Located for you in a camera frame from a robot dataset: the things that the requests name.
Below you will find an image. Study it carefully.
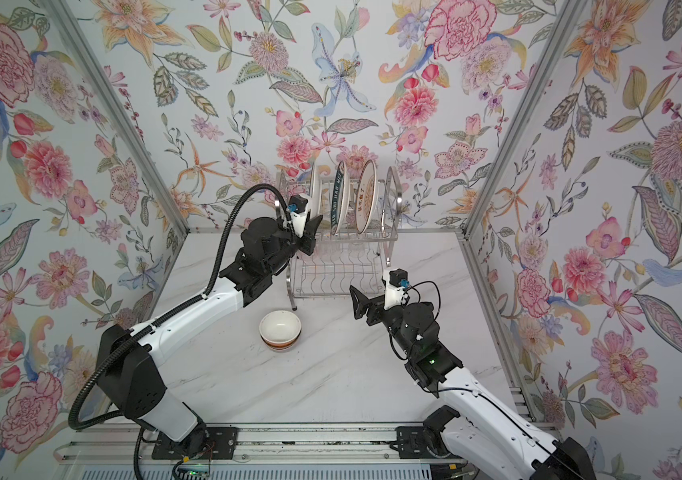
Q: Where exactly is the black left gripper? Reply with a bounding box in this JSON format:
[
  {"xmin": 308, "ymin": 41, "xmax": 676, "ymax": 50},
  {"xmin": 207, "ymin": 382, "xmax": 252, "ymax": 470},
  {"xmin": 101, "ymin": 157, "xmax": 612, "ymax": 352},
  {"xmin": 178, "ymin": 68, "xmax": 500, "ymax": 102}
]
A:
[{"xmin": 263, "ymin": 212, "xmax": 325, "ymax": 278}]

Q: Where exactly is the white plain plate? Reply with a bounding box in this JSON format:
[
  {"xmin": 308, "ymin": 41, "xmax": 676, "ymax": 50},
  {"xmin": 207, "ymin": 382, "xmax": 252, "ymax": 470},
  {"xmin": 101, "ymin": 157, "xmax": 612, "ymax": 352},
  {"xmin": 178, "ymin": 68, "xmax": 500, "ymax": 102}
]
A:
[{"xmin": 308, "ymin": 163, "xmax": 322, "ymax": 219}]

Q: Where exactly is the orange bowl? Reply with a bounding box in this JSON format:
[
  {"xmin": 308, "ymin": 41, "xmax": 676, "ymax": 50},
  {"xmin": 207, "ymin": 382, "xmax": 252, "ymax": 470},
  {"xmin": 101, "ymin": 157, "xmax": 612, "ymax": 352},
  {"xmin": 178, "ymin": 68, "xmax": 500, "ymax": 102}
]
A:
[{"xmin": 258, "ymin": 310, "xmax": 302, "ymax": 344}]

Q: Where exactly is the pink floral patterned bowl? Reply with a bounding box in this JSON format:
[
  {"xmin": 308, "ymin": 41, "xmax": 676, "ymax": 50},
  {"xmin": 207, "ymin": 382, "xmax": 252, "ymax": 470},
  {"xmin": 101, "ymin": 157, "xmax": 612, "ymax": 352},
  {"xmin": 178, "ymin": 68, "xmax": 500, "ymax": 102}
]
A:
[{"xmin": 264, "ymin": 339, "xmax": 298, "ymax": 352}]

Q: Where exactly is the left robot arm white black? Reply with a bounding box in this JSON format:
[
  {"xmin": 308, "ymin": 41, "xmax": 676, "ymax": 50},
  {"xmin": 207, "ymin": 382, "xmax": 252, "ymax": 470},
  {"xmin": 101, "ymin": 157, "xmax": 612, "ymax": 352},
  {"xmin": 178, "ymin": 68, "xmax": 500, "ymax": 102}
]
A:
[{"xmin": 94, "ymin": 212, "xmax": 323, "ymax": 451}]

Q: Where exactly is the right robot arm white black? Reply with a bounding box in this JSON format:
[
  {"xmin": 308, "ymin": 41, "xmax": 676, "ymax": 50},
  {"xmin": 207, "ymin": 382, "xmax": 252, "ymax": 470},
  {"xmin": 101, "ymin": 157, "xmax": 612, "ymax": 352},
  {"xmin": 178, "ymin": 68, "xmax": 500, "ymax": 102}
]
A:
[{"xmin": 349, "ymin": 285, "xmax": 596, "ymax": 479}]

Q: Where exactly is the steel two-tier dish rack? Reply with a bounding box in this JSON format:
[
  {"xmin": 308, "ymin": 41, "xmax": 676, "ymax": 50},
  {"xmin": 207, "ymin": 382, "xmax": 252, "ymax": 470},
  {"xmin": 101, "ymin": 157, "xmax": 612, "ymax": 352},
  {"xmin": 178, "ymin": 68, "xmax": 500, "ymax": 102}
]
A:
[{"xmin": 285, "ymin": 167, "xmax": 404, "ymax": 310}]

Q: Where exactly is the dark rimmed white plate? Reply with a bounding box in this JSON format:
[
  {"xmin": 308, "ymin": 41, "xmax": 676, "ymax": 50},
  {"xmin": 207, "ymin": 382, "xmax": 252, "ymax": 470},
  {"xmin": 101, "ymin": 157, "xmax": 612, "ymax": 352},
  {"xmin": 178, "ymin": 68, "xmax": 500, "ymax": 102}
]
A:
[{"xmin": 330, "ymin": 161, "xmax": 351, "ymax": 235}]

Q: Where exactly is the orange patterned plate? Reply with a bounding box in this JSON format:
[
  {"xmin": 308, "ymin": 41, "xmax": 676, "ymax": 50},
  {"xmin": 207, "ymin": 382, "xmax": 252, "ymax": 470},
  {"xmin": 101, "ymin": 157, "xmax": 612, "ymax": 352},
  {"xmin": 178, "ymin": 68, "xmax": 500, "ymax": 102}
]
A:
[{"xmin": 355, "ymin": 160, "xmax": 377, "ymax": 235}]

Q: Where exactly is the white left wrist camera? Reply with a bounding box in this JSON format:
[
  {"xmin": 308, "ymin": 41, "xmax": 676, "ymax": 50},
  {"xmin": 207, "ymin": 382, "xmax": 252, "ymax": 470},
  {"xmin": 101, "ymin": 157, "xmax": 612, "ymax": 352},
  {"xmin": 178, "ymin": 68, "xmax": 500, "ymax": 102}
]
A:
[{"xmin": 288, "ymin": 194, "xmax": 310, "ymax": 238}]

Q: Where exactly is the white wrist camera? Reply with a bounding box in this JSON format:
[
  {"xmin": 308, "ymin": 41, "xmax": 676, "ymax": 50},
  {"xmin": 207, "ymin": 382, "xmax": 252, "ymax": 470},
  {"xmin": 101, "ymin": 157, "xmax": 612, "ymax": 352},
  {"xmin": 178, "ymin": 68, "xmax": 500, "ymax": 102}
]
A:
[
  {"xmin": 382, "ymin": 269, "xmax": 410, "ymax": 310},
  {"xmin": 288, "ymin": 194, "xmax": 310, "ymax": 238}
]

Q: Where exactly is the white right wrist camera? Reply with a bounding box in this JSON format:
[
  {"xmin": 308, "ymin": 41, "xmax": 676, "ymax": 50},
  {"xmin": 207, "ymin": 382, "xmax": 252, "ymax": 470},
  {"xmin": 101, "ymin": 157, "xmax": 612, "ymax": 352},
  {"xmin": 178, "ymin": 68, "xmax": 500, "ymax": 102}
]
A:
[{"xmin": 382, "ymin": 269, "xmax": 410, "ymax": 310}]

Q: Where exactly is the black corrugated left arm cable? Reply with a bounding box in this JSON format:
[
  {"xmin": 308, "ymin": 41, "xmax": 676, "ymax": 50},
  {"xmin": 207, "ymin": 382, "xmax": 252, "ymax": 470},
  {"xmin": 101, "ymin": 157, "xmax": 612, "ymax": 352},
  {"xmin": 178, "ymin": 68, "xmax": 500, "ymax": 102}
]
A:
[{"xmin": 67, "ymin": 183, "xmax": 291, "ymax": 432}]

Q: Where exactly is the aluminium left corner frame post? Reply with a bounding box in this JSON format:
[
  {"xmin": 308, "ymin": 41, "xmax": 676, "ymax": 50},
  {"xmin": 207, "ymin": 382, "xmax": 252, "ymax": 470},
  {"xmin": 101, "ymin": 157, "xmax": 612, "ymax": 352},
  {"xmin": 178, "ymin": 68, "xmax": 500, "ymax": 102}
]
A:
[{"xmin": 40, "ymin": 0, "xmax": 191, "ymax": 235}]

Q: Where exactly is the aluminium corner frame post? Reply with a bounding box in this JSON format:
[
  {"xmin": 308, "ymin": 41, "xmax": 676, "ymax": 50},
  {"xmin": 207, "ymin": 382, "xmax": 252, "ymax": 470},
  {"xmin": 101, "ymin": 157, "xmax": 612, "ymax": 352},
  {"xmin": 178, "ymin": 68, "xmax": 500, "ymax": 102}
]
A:
[
  {"xmin": 40, "ymin": 0, "xmax": 191, "ymax": 235},
  {"xmin": 463, "ymin": 1, "xmax": 587, "ymax": 241}
]

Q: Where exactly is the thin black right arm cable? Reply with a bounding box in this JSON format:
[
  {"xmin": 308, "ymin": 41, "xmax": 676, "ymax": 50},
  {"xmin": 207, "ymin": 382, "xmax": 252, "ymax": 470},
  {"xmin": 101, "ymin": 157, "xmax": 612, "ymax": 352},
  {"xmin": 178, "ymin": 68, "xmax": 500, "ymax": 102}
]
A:
[{"xmin": 388, "ymin": 279, "xmax": 588, "ymax": 480}]

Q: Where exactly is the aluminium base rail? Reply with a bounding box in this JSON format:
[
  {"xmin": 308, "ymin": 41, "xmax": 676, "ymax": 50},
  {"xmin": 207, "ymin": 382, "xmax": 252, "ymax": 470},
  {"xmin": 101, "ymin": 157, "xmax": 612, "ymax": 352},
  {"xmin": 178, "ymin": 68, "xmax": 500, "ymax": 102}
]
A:
[{"xmin": 53, "ymin": 422, "xmax": 407, "ymax": 467}]

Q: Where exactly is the aluminium right corner frame post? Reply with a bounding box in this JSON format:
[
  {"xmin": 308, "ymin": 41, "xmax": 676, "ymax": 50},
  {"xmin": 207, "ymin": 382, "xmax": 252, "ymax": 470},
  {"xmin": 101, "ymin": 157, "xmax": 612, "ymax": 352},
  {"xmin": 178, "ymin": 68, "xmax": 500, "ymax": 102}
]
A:
[{"xmin": 463, "ymin": 1, "xmax": 587, "ymax": 241}]

